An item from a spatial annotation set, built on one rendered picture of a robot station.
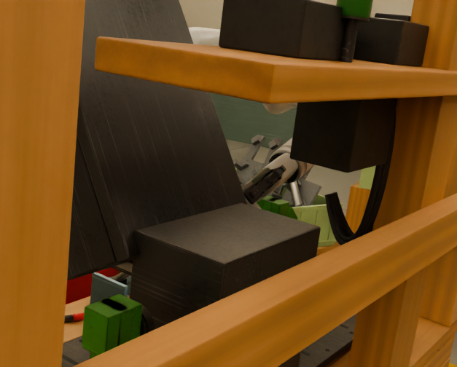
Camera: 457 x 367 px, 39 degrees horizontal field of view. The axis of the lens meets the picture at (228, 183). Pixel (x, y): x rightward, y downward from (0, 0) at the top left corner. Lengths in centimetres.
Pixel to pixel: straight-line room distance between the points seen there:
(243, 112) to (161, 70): 852
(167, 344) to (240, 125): 868
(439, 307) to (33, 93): 147
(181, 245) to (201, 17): 866
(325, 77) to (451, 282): 113
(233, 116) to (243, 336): 866
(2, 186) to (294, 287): 42
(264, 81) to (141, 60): 16
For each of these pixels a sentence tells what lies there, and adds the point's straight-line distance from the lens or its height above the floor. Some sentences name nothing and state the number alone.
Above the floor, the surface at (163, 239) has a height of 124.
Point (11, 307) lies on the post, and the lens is 51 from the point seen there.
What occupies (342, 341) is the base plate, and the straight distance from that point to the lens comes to 156.
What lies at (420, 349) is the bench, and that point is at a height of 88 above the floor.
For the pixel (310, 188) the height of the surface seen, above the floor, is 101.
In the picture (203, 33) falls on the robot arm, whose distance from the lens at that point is 176.
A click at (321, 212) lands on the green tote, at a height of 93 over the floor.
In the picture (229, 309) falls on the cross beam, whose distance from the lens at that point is 71.
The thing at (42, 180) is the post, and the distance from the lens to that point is 49.
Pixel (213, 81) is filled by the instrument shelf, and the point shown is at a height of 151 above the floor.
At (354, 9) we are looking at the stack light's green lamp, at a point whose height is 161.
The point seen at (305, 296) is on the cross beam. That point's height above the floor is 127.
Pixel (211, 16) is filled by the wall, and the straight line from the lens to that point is 950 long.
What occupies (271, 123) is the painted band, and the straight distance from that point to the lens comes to 905.
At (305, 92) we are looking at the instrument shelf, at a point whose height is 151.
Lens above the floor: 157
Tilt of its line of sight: 13 degrees down
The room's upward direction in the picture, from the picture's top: 7 degrees clockwise
